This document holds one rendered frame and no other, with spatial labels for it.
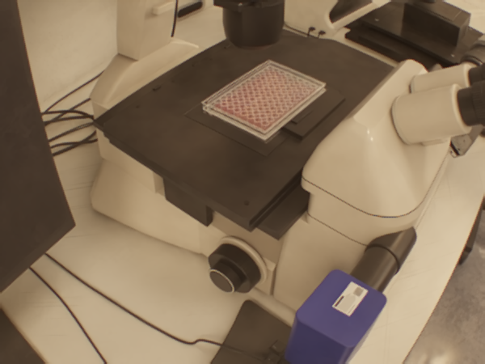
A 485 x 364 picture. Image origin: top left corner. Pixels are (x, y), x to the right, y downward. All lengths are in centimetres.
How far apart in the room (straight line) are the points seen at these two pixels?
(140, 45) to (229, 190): 27
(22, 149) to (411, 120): 34
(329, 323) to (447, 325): 124
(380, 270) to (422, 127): 13
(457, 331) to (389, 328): 99
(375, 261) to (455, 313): 123
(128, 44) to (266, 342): 43
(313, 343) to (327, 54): 43
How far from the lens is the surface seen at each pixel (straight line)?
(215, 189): 47
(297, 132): 53
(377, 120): 42
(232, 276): 57
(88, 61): 109
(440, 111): 40
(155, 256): 68
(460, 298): 168
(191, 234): 65
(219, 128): 54
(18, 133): 41
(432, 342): 155
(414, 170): 45
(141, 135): 54
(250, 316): 60
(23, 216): 45
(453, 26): 114
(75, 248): 71
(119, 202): 70
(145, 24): 63
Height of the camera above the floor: 129
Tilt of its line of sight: 45 degrees down
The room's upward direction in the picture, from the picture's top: 1 degrees clockwise
